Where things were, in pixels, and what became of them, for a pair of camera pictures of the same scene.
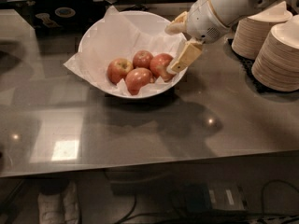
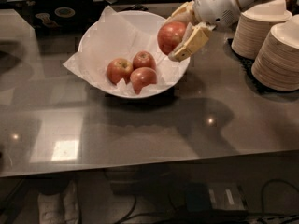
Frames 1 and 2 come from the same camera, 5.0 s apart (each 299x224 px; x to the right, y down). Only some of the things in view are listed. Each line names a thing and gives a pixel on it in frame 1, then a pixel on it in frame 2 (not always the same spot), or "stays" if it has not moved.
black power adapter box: x=197 y=197 stays
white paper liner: x=111 y=38 stays
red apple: x=159 y=63 to x=169 y=35
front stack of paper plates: x=277 y=63 stays
